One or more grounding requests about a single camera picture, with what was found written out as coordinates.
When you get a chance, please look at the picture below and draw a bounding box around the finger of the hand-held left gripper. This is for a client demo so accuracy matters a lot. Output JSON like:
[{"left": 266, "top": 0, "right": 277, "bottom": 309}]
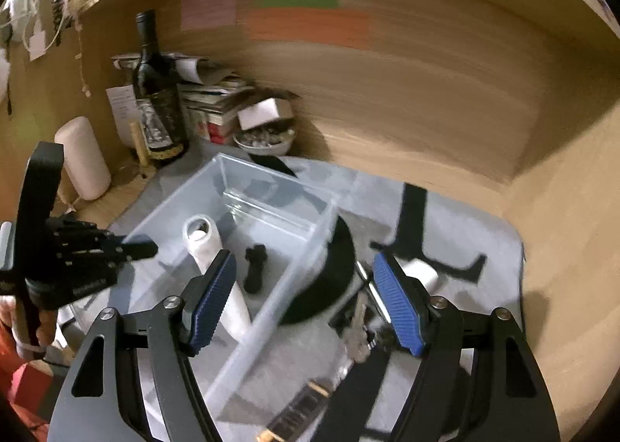
[{"left": 99, "top": 228, "right": 160, "bottom": 265}]

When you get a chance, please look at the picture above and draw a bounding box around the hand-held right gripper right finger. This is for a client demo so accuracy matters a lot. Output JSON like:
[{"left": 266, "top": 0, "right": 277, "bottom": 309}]
[{"left": 372, "top": 248, "right": 563, "bottom": 442}]

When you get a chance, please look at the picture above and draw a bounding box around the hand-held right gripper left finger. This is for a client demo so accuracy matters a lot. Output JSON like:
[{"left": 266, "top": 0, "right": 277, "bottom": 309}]
[{"left": 48, "top": 248, "right": 238, "bottom": 442}]

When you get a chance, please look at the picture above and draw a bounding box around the clear plastic box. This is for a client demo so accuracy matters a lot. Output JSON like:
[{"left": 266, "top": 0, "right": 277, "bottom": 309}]
[{"left": 109, "top": 153, "right": 340, "bottom": 423}]

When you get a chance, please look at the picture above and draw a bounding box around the white plastic case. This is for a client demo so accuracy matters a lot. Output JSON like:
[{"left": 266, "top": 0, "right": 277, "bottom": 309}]
[{"left": 402, "top": 257, "right": 446, "bottom": 298}]

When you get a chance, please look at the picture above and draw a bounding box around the bunch of keys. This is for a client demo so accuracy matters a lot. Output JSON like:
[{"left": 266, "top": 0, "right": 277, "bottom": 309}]
[{"left": 339, "top": 301, "right": 383, "bottom": 365}]

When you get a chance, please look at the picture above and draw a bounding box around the black clip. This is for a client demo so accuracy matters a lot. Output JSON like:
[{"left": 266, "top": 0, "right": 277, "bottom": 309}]
[{"left": 243, "top": 244, "right": 267, "bottom": 295}]

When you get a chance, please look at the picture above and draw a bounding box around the white handheld massager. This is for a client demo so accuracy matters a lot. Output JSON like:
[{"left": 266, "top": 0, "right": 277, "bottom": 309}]
[{"left": 181, "top": 215, "right": 253, "bottom": 342}]

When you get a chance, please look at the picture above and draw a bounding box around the person's left forearm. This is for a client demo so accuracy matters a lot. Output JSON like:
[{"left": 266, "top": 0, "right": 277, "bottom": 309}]
[{"left": 0, "top": 326, "right": 56, "bottom": 423}]

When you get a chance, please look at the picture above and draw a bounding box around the person's left hand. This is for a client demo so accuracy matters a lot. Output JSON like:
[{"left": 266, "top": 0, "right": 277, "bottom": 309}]
[{"left": 0, "top": 294, "right": 61, "bottom": 356}]

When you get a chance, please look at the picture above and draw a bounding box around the white cylinder device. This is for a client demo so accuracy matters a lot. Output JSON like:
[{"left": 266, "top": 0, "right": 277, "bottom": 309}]
[{"left": 54, "top": 116, "right": 112, "bottom": 201}]

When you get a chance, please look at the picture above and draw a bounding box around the cream lip balm tube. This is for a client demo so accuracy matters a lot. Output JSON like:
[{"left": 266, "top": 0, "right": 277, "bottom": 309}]
[{"left": 130, "top": 121, "right": 148, "bottom": 167}]

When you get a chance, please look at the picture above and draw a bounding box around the grey mat with black pattern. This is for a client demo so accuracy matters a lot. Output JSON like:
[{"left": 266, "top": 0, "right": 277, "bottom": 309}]
[{"left": 58, "top": 139, "right": 526, "bottom": 442}]

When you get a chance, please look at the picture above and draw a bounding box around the dark wine bottle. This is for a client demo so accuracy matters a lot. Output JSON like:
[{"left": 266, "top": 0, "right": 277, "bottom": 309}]
[{"left": 132, "top": 10, "right": 191, "bottom": 167}]

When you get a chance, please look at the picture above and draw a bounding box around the handwritten paper note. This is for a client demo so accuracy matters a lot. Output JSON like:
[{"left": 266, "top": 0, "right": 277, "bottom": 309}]
[{"left": 105, "top": 85, "right": 139, "bottom": 150}]

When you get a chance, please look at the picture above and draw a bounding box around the red box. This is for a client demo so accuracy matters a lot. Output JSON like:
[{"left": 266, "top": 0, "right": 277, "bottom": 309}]
[{"left": 208, "top": 113, "right": 238, "bottom": 143}]

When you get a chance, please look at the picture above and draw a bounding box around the white ceramic bowl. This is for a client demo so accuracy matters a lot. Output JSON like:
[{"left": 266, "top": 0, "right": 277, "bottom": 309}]
[{"left": 232, "top": 125, "right": 296, "bottom": 156}]

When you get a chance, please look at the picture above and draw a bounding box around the stack of books and papers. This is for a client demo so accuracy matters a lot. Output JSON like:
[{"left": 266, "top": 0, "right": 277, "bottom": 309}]
[{"left": 177, "top": 55, "right": 297, "bottom": 143}]

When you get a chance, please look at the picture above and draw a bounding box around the pile of coloured stones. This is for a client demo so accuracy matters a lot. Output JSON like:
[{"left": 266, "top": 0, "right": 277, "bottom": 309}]
[{"left": 239, "top": 129, "right": 294, "bottom": 147}]

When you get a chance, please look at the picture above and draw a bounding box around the white card box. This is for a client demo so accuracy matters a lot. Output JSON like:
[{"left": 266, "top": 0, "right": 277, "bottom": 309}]
[{"left": 237, "top": 98, "right": 294, "bottom": 130}]

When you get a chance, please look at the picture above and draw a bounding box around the pink sticky note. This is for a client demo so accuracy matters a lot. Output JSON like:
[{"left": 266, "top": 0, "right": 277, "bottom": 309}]
[{"left": 180, "top": 0, "right": 238, "bottom": 31}]

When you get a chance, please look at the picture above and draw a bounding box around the orange sticky note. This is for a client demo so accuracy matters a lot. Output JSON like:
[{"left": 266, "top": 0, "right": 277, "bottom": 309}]
[{"left": 247, "top": 9, "right": 371, "bottom": 48}]

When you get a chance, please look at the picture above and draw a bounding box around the green sticky note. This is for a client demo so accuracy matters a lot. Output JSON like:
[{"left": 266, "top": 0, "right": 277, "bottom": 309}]
[{"left": 253, "top": 0, "right": 342, "bottom": 9}]

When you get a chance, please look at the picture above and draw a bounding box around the hanging beaded cord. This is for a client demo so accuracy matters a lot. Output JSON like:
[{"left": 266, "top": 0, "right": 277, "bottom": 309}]
[{"left": 72, "top": 11, "right": 93, "bottom": 99}]

